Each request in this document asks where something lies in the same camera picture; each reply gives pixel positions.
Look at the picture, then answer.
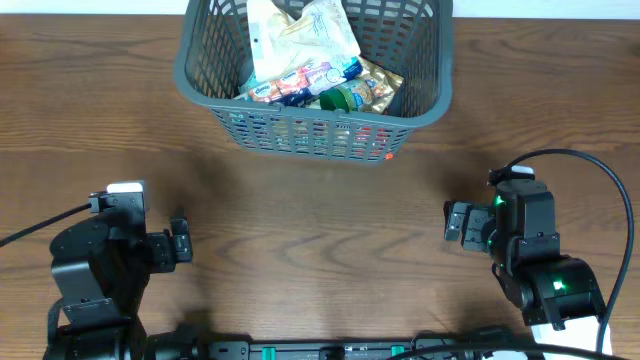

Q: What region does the gold foil food pouch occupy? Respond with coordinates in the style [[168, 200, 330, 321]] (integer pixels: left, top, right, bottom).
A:
[[358, 57, 404, 114]]

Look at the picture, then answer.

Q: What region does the green lid jar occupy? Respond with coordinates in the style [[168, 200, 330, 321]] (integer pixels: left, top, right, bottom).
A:
[[319, 78, 374, 112]]

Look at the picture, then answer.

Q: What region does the orange spaghetti packet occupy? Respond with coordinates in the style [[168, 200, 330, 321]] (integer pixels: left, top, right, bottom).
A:
[[225, 115, 407, 162]]

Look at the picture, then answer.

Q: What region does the grey plastic slotted basket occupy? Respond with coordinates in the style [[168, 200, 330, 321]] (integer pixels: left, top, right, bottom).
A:
[[174, 0, 454, 163]]

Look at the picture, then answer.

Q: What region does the Kleenex tissue multipack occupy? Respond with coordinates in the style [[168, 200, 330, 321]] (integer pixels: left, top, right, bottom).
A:
[[235, 57, 363, 107]]

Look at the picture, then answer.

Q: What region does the beige paper bag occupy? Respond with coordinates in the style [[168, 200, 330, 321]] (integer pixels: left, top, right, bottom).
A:
[[246, 0, 361, 82]]

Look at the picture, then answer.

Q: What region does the teal snack packet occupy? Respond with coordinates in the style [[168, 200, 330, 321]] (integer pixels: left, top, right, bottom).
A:
[[239, 73, 259, 94]]

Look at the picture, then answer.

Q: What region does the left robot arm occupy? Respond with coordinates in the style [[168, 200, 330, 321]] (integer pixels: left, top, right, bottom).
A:
[[44, 181, 193, 359]]

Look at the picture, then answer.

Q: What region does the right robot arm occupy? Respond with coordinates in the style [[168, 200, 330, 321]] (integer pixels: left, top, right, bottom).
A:
[[444, 165, 605, 350]]

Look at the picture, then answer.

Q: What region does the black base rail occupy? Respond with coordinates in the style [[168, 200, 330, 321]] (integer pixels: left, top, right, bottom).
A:
[[144, 324, 546, 360]]

